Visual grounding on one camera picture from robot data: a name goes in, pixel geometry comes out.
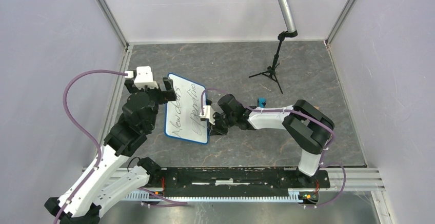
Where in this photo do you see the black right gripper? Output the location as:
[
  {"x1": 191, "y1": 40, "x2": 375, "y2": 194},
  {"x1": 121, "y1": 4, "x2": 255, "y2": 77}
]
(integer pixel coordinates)
[{"x1": 207, "y1": 112, "x2": 236, "y2": 136}]

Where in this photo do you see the blue framed whiteboard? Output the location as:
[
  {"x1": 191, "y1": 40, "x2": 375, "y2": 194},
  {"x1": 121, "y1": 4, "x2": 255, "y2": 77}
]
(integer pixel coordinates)
[{"x1": 164, "y1": 73, "x2": 209, "y2": 145}]

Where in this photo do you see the blue whiteboard eraser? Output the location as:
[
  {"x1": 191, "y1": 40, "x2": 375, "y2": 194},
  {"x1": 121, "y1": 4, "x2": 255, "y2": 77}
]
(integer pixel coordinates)
[{"x1": 257, "y1": 97, "x2": 266, "y2": 108}]

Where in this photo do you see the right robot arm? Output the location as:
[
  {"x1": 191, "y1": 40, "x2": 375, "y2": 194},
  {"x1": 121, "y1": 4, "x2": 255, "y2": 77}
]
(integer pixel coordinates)
[{"x1": 200, "y1": 94, "x2": 335, "y2": 187}]

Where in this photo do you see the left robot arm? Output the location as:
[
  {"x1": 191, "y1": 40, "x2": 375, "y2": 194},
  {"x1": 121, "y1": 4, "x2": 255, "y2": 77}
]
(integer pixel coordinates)
[{"x1": 45, "y1": 77, "x2": 176, "y2": 223}]

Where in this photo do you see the black tripod stand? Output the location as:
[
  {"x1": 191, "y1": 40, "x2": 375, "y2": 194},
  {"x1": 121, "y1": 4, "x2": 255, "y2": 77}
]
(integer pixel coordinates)
[{"x1": 248, "y1": 30, "x2": 298, "y2": 94}]

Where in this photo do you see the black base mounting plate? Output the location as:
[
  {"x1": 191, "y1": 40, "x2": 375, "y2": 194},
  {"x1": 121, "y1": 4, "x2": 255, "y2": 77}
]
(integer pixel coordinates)
[{"x1": 146, "y1": 167, "x2": 331, "y2": 197}]

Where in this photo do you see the silver pole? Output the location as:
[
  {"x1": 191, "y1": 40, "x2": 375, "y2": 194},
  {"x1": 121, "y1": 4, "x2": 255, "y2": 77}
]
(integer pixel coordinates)
[{"x1": 278, "y1": 0, "x2": 298, "y2": 37}]

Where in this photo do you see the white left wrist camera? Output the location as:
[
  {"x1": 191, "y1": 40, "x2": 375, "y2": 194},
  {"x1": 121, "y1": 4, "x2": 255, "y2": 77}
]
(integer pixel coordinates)
[{"x1": 124, "y1": 66, "x2": 158, "y2": 88}]

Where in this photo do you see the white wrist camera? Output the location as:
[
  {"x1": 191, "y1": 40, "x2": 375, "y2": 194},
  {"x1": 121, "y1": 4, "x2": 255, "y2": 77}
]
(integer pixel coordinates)
[
  {"x1": 124, "y1": 66, "x2": 158, "y2": 88},
  {"x1": 199, "y1": 105, "x2": 215, "y2": 125}
]

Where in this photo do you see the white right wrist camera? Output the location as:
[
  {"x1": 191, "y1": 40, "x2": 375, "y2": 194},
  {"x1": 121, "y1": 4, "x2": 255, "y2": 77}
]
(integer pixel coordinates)
[{"x1": 199, "y1": 105, "x2": 215, "y2": 125}]

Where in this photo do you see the slotted cable duct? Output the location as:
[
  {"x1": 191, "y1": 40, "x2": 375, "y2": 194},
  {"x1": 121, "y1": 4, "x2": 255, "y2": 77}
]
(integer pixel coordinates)
[{"x1": 123, "y1": 190, "x2": 303, "y2": 203}]

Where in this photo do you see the aluminium frame rail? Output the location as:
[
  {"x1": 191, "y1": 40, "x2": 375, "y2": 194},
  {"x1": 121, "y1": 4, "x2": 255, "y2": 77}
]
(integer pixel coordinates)
[{"x1": 147, "y1": 166, "x2": 385, "y2": 191}]

